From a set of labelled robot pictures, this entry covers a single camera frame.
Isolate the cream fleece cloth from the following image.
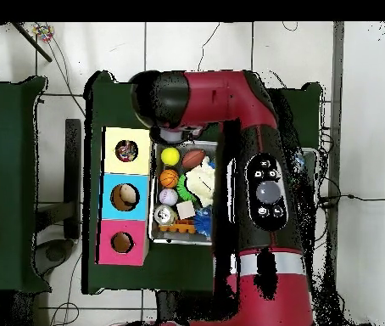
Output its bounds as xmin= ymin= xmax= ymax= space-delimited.
xmin=185 ymin=156 xmax=216 ymax=208

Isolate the wooden box with three holes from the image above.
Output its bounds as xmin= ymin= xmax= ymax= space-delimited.
xmin=95 ymin=126 xmax=155 ymax=267

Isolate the green spiky ball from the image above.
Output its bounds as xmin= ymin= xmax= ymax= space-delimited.
xmin=176 ymin=173 xmax=197 ymax=202

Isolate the brown football toy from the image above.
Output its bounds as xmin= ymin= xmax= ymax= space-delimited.
xmin=181 ymin=148 xmax=208 ymax=170

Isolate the orange basketball toy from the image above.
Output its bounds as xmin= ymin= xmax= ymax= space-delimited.
xmin=159 ymin=168 xmax=180 ymax=189

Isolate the yellow foam ball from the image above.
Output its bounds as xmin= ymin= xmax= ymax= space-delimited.
xmin=160 ymin=146 xmax=181 ymax=167

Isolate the dark green table cloth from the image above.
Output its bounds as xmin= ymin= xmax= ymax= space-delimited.
xmin=0 ymin=76 xmax=53 ymax=295
xmin=81 ymin=70 xmax=324 ymax=295

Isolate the small multicoloured toy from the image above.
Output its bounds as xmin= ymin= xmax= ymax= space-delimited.
xmin=31 ymin=23 xmax=56 ymax=44

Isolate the black rod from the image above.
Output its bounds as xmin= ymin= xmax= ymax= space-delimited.
xmin=9 ymin=21 xmax=54 ymax=64

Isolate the wire mesh bin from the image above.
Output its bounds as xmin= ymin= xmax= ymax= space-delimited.
xmin=148 ymin=139 xmax=319 ymax=246

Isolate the thin black floor cable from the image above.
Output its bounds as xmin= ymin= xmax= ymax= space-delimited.
xmin=197 ymin=21 xmax=221 ymax=72

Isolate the black power cable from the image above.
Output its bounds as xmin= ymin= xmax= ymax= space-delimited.
xmin=316 ymin=193 xmax=385 ymax=210

